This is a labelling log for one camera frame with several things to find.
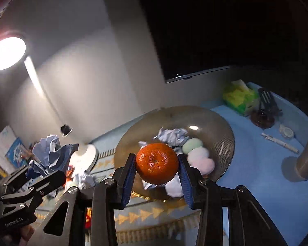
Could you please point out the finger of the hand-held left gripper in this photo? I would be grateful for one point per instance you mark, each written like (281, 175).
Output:
(48, 183)
(15, 178)

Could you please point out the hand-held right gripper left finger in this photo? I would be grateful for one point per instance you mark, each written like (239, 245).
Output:
(127, 184)

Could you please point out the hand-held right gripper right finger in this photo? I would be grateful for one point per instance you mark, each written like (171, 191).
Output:
(186, 187)

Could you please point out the checked paper wad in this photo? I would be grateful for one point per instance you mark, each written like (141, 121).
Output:
(54, 153)

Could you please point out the mandarin orange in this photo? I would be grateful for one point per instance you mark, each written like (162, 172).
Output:
(156, 164)

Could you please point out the pile of paper balls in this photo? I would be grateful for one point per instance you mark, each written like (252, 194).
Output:
(173, 135)

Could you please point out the golden ribbed bowl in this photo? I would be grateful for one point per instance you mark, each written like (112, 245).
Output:
(215, 133)

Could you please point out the person's left hand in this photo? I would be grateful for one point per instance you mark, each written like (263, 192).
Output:
(27, 235)

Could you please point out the orange snack packet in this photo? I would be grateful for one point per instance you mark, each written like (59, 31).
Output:
(70, 171)

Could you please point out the pink round plush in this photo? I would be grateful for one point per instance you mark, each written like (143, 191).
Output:
(205, 166)

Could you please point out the patterned woven mat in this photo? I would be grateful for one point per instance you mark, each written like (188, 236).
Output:
(143, 212)

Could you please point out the white round plush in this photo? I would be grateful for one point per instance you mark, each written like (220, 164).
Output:
(199, 155)

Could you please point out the row of standing books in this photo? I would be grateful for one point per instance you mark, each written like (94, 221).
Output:
(5, 143)

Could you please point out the pale green round plush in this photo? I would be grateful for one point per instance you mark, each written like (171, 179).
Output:
(192, 146)

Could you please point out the white desk lamp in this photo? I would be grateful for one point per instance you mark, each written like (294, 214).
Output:
(86, 153)

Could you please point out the dark brown round object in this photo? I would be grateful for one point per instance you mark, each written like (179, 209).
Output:
(261, 120)

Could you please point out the white pen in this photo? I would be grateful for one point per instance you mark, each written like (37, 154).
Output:
(279, 143)

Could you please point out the yellow green tissue pack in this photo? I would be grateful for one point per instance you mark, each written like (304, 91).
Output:
(237, 97)

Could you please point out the black fork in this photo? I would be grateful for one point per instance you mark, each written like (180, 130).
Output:
(268, 98)

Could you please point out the black monitor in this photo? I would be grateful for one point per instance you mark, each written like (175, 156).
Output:
(220, 30)

